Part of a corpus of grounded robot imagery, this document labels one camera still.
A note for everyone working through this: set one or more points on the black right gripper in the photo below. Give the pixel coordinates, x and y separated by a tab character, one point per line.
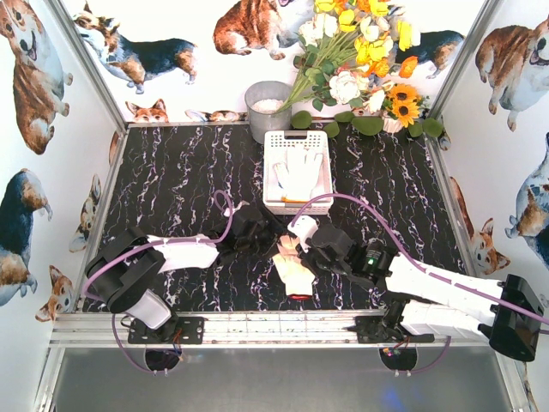
309	255

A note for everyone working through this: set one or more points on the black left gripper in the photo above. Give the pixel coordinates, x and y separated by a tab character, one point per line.
266	224

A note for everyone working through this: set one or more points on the plain white cotton glove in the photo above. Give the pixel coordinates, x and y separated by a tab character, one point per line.
298	280

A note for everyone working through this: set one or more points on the yellow dotted glove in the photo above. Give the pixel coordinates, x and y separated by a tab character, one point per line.
303	166

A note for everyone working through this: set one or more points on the blue dotted white glove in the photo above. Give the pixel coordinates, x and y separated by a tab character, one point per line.
281	172

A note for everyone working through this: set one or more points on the cream leather glove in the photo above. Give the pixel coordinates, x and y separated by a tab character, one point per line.
287	246

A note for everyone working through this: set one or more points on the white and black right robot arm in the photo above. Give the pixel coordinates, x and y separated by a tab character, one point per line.
422	300

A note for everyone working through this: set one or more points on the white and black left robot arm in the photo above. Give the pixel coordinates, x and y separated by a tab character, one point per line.
121	274

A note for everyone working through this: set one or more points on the white plastic storage basket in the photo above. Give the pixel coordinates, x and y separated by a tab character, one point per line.
276	143

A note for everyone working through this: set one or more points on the grey metal bucket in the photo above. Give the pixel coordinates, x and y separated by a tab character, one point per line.
265	103

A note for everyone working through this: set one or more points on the artificial flower bouquet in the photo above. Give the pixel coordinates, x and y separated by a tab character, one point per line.
359	54

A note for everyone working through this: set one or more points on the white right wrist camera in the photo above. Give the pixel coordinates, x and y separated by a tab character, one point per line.
303	228

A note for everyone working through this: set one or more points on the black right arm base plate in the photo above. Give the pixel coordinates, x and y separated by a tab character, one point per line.
374	329

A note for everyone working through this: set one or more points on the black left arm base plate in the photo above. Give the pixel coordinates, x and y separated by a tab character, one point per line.
185	330

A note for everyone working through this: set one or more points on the aluminium front rail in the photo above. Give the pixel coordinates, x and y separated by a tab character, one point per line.
227	329

